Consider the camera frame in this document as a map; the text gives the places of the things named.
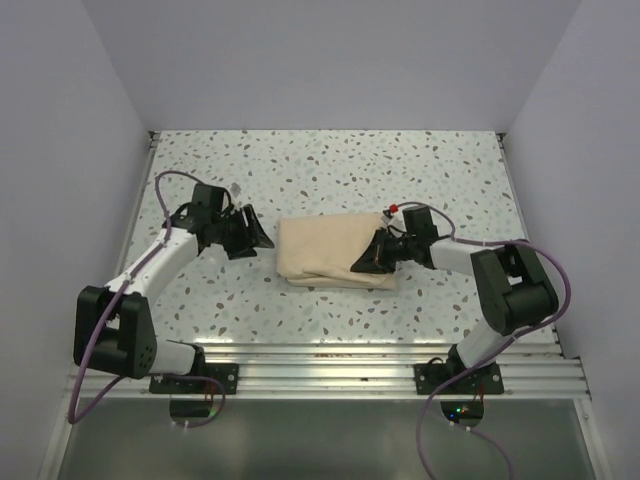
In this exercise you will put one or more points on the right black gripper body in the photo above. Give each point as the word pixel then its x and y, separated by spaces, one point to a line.
pixel 399 249

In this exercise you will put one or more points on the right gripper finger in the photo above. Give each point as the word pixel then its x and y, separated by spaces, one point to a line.
pixel 376 254
pixel 382 270

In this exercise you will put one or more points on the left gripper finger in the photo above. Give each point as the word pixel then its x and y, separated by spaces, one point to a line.
pixel 256 235
pixel 243 250

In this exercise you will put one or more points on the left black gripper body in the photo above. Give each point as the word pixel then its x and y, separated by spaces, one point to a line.
pixel 232 231

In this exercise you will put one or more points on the beige cloth drape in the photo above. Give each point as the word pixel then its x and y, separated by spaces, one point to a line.
pixel 319 251

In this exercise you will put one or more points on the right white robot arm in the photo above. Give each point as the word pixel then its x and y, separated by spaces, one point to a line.
pixel 513 288

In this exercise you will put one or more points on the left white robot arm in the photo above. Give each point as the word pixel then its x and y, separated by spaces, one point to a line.
pixel 114 329

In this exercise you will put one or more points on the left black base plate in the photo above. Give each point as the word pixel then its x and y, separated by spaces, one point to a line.
pixel 213 378

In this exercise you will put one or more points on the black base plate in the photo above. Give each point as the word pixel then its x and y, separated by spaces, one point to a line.
pixel 213 378
pixel 443 378

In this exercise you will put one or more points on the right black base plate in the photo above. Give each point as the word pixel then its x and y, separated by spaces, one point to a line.
pixel 443 378

